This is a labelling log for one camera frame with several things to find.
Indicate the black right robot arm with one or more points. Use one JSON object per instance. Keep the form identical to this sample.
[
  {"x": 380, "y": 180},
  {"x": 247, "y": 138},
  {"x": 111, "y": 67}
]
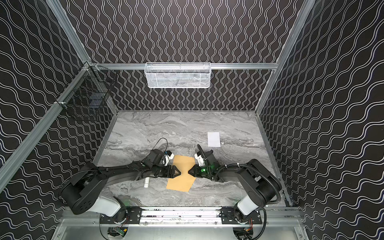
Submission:
[{"x": 261, "y": 186}]

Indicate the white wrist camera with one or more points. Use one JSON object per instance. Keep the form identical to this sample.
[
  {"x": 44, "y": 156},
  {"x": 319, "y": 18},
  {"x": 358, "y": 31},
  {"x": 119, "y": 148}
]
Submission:
[
  {"x": 201, "y": 162},
  {"x": 168, "y": 156}
]

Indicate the aluminium frame corner post right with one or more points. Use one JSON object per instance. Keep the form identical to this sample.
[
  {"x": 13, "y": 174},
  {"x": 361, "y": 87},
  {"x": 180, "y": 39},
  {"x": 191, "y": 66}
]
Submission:
[{"x": 288, "y": 46}]

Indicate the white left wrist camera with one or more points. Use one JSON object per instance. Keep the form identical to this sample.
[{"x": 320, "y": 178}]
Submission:
[{"x": 168, "y": 156}]

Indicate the brown paper envelope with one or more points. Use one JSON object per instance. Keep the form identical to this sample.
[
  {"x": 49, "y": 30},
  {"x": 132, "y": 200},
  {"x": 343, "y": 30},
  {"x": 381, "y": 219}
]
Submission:
[{"x": 184, "y": 181}]

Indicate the aluminium back crossbar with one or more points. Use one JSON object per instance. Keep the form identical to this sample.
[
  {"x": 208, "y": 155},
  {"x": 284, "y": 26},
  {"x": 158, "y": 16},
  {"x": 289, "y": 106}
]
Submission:
[{"x": 192, "y": 66}]

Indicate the white wire mesh basket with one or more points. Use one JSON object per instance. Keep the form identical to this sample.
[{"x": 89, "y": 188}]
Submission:
[{"x": 178, "y": 78}]

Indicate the white paper letter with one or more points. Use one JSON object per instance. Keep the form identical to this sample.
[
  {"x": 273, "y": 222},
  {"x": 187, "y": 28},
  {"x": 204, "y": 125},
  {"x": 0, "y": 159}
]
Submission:
[{"x": 214, "y": 139}]

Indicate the aluminium left side rail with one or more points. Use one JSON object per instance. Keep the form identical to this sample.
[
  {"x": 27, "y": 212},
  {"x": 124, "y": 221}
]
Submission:
[{"x": 18, "y": 157}]

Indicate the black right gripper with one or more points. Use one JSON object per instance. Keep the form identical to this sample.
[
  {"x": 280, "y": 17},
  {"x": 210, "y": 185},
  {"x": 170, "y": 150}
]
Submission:
[{"x": 198, "y": 170}]

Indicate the black wire basket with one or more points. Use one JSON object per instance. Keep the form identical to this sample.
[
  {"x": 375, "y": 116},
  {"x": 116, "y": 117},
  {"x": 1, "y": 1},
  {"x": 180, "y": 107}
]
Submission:
[{"x": 87, "y": 102}]

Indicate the aluminium frame corner post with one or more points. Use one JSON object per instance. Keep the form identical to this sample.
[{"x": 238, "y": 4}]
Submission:
[
  {"x": 65, "y": 23},
  {"x": 288, "y": 46}
]

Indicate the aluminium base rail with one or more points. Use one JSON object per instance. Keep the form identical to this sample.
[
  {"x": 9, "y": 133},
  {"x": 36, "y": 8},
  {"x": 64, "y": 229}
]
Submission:
[{"x": 186, "y": 217}]

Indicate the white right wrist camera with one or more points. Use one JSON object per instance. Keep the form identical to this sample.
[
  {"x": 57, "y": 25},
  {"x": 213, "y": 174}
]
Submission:
[{"x": 201, "y": 162}]

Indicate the white glue stick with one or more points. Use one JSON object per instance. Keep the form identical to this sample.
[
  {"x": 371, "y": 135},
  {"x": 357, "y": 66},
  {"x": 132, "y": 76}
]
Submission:
[{"x": 146, "y": 183}]

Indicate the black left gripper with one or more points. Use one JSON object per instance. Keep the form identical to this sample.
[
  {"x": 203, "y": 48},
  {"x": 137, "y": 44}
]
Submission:
[{"x": 167, "y": 171}]

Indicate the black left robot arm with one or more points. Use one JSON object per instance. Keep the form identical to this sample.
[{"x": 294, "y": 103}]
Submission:
[{"x": 82, "y": 191}]

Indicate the aluminium frame corner post left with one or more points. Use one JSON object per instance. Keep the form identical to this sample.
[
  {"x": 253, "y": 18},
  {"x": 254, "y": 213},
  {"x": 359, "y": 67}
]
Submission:
[{"x": 65, "y": 23}]

